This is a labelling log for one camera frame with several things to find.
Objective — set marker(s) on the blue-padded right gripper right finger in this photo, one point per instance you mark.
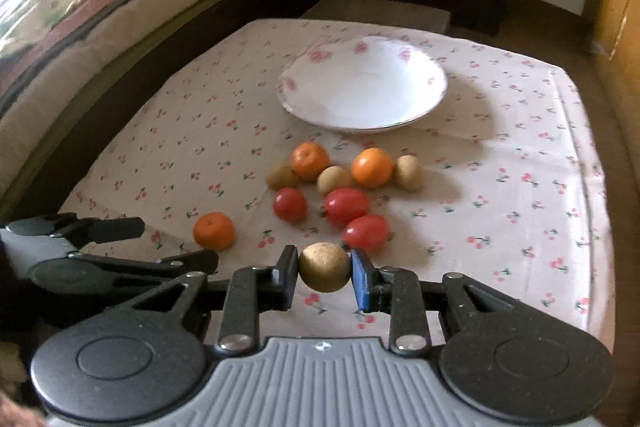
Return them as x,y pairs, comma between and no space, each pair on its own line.
396,292

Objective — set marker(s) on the white floral plate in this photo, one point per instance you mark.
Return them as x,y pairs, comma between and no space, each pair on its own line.
362,85

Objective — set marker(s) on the brown longan fruit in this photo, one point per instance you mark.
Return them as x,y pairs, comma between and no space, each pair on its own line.
324,267

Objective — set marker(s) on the pale longan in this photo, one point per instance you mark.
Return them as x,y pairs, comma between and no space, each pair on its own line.
332,178
409,173

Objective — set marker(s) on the smooth orange tangerine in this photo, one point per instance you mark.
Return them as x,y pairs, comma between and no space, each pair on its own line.
372,168

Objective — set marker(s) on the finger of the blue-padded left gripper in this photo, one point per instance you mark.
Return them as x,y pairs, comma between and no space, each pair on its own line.
170,267

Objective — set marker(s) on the dark brown longan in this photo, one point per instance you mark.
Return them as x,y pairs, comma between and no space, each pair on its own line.
282,176

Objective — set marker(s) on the wooden wardrobe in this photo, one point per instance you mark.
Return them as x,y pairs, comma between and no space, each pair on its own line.
615,40

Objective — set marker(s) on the red plum tomato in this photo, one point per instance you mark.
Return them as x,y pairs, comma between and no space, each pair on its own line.
345,204
367,233

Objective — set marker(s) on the cherry print tablecloth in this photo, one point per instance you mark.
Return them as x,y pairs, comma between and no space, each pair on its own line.
514,194

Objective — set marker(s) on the round red tomato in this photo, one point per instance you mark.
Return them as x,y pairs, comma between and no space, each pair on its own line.
290,205

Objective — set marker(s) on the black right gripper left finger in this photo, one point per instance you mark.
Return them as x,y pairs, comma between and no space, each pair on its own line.
252,291

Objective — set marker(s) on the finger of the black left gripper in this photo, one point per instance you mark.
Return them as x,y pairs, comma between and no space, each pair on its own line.
79,231

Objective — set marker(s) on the orange tangerine with stem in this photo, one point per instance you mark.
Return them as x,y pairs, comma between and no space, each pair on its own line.
308,160

